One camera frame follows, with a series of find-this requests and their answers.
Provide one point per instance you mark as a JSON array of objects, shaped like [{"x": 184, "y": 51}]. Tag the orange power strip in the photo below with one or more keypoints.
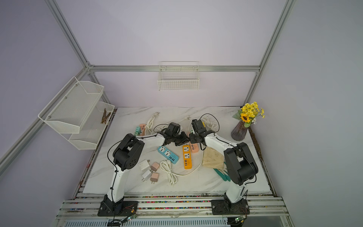
[{"x": 187, "y": 159}]

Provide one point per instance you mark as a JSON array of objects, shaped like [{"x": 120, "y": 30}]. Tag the dark purple glass vase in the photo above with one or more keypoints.
[{"x": 239, "y": 132}]

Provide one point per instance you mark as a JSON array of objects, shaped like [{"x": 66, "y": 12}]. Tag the pink power strip right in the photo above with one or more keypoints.
[{"x": 194, "y": 147}]

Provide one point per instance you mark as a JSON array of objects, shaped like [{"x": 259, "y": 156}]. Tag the white two-tier mesh shelf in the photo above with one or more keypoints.
[{"x": 76, "y": 112}]

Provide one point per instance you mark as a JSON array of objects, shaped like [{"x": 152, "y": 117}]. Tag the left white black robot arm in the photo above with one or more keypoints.
[{"x": 127, "y": 152}]

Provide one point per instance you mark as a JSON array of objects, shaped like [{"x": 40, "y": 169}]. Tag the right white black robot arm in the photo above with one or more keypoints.
[{"x": 240, "y": 163}]

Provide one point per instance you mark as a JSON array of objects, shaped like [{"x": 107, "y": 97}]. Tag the pink power strip left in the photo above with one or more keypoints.
[{"x": 140, "y": 130}]

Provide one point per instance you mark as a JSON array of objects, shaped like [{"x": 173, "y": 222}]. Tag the yellow artificial flower bouquet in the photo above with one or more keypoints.
[{"x": 249, "y": 113}]

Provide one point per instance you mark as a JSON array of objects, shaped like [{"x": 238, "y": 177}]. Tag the blue power strip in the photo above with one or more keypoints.
[{"x": 168, "y": 154}]

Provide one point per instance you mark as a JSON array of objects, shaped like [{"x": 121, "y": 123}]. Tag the brown twigs on shelf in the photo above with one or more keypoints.
[{"x": 105, "y": 117}]

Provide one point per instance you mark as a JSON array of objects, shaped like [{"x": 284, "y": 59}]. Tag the beige work glove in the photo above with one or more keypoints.
[{"x": 212, "y": 159}]

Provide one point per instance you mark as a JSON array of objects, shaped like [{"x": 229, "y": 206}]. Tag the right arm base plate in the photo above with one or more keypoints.
[{"x": 223, "y": 207}]

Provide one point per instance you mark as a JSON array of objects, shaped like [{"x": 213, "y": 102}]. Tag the pink charger plug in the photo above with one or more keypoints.
[
  {"x": 155, "y": 166},
  {"x": 154, "y": 177}
]

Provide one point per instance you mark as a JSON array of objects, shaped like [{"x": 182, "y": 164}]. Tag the white wire wall basket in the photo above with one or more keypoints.
[{"x": 178, "y": 75}]

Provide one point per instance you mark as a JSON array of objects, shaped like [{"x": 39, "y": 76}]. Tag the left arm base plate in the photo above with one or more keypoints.
[{"x": 122, "y": 208}]

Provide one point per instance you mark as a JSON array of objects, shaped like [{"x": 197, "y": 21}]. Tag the pink power strip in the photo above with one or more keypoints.
[
  {"x": 140, "y": 130},
  {"x": 194, "y": 147}
]

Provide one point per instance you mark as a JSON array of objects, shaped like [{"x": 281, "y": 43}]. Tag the white charger plug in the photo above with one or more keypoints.
[
  {"x": 146, "y": 175},
  {"x": 144, "y": 165}
]

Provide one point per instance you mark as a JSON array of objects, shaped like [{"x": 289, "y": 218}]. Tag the green rubber glove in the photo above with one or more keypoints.
[{"x": 223, "y": 174}]

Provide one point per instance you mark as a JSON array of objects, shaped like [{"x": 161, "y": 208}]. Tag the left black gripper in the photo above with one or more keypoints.
[{"x": 184, "y": 139}]

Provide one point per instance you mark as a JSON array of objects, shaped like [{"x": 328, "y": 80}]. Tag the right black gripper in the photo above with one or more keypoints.
[{"x": 191, "y": 138}]

